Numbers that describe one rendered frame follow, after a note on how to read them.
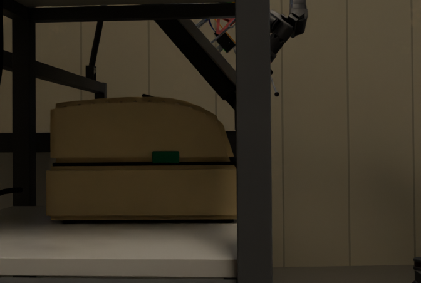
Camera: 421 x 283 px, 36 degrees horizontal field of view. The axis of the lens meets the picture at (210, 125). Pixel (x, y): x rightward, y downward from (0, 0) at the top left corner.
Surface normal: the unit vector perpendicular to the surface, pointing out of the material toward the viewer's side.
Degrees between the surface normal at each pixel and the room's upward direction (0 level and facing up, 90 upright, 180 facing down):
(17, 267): 90
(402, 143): 90
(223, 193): 90
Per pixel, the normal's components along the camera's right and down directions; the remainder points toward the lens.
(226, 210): -0.02, -0.02
